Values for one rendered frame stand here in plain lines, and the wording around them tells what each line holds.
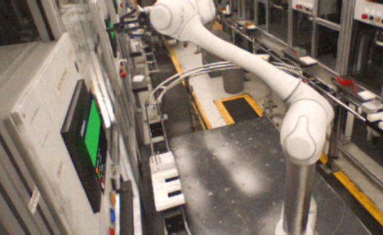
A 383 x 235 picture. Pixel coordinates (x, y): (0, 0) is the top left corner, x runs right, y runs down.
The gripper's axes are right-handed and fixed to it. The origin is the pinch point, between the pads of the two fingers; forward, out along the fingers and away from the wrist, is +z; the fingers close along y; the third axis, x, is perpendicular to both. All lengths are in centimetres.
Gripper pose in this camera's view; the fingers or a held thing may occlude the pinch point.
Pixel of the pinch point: (115, 28)
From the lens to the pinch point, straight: 129.4
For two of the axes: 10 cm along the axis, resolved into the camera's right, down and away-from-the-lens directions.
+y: -2.3, -8.6, -4.6
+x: -1.6, 5.0, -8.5
